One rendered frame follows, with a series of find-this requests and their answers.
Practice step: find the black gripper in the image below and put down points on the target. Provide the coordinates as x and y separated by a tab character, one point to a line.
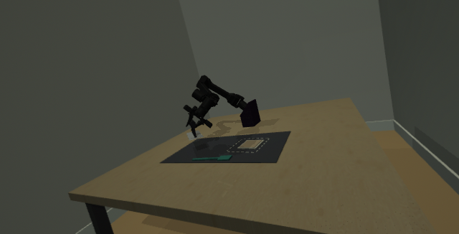
201	111

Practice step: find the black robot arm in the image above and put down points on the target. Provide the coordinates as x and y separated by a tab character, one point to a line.
209	99

